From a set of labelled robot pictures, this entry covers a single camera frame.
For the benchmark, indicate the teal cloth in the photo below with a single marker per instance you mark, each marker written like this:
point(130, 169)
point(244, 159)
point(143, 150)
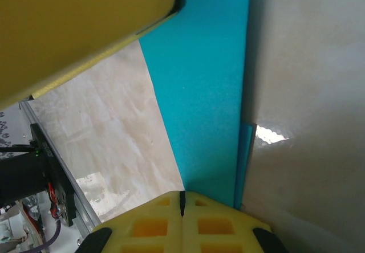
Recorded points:
point(199, 79)

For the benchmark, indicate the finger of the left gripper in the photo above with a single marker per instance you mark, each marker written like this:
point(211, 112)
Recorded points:
point(71, 22)

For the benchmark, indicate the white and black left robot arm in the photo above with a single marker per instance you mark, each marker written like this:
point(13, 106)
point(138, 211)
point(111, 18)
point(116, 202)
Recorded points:
point(20, 176)

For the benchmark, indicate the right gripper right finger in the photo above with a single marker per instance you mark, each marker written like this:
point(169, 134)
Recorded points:
point(222, 224)

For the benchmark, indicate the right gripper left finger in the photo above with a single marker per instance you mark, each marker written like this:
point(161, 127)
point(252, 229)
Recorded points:
point(148, 224)

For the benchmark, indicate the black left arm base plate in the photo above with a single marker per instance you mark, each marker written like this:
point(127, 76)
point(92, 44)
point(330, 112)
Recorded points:
point(61, 190)

